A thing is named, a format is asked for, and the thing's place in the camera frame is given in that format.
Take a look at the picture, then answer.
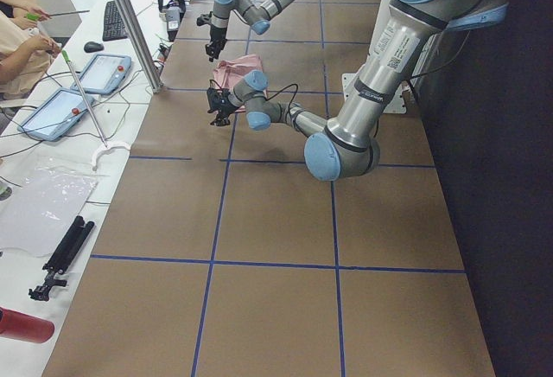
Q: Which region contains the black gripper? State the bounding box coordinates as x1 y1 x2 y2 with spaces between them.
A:
205 25 227 59
210 93 240 126

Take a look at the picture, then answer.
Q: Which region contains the pink Snoopy t-shirt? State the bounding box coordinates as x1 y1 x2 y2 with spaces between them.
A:
213 54 270 120

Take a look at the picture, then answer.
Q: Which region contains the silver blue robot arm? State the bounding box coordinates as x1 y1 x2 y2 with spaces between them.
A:
196 0 295 62
207 0 508 181

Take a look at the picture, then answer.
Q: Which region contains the black keyboard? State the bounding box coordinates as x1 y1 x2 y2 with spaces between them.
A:
102 1 128 42

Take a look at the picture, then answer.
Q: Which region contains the far teach pendant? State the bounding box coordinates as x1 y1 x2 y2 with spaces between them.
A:
78 53 132 95

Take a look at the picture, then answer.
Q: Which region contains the teach pendant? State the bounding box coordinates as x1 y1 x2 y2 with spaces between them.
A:
78 53 132 95
17 88 87 142

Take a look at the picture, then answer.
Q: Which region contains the white curved hook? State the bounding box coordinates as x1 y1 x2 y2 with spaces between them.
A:
91 141 130 171

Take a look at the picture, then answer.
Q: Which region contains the black computer mouse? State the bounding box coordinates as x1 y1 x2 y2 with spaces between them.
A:
83 42 105 54

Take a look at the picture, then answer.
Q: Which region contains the metal rod green tip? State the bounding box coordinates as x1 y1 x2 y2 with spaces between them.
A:
61 49 109 150

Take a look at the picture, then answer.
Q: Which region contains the near teach pendant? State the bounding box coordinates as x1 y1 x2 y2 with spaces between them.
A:
17 88 87 142

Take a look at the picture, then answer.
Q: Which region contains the black tripod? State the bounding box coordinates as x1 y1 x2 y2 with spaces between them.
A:
29 215 95 302

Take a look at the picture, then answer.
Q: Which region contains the seated person beige shirt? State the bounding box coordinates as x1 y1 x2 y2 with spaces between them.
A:
1 12 60 99

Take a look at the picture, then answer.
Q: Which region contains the clear plastic bag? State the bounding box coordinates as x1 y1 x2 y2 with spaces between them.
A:
1 156 105 257

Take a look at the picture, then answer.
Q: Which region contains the red bottle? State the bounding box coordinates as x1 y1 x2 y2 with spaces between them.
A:
1 308 55 343

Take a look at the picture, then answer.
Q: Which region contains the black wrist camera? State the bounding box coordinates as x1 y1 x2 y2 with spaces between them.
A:
207 87 231 113
196 12 213 27

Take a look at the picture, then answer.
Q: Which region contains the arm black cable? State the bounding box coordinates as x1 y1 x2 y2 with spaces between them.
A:
265 83 300 130

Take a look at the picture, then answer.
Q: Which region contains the aluminium frame post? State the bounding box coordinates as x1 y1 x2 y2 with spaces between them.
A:
114 0 163 94

